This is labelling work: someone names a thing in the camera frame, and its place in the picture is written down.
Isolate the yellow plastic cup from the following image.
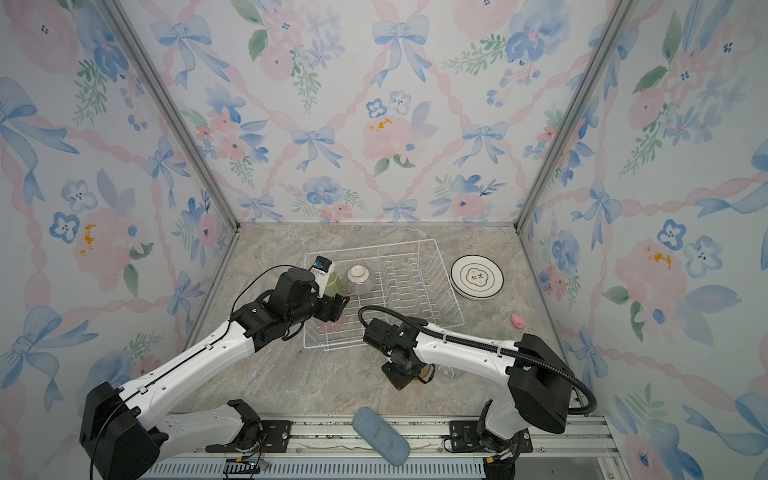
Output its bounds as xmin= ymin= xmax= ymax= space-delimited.
xmin=417 ymin=364 xmax=436 ymax=384

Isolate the clear glass cup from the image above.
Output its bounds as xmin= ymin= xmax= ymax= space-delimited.
xmin=435 ymin=364 xmax=464 ymax=379

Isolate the plain white plate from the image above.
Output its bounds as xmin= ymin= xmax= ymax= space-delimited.
xmin=450 ymin=255 xmax=505 ymax=300

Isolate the pink plastic cup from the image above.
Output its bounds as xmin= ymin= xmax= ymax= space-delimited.
xmin=320 ymin=318 xmax=345 ymax=335

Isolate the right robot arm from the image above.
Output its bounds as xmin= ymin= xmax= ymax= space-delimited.
xmin=362 ymin=318 xmax=573 ymax=453

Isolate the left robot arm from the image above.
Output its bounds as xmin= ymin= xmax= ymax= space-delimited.
xmin=79 ymin=257 xmax=349 ymax=479

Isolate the green plastic cup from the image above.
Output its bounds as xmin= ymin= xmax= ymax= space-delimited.
xmin=324 ymin=273 xmax=346 ymax=297

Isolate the striped ceramic bowl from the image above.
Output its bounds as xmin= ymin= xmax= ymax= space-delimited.
xmin=345 ymin=264 xmax=375 ymax=296

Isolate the pink pig toy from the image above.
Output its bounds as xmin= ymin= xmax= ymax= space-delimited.
xmin=510 ymin=314 xmax=526 ymax=330

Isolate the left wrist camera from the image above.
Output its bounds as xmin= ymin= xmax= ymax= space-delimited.
xmin=310 ymin=256 xmax=334 ymax=298

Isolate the white wire dish rack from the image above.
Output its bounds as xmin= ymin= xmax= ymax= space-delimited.
xmin=303 ymin=239 xmax=465 ymax=351

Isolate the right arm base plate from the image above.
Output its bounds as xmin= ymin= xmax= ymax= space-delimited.
xmin=445 ymin=420 xmax=533 ymax=454

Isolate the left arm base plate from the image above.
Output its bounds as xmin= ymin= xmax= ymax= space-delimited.
xmin=205 ymin=420 xmax=292 ymax=454

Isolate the aluminium front rail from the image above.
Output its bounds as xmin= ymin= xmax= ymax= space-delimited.
xmin=143 ymin=416 xmax=629 ymax=479

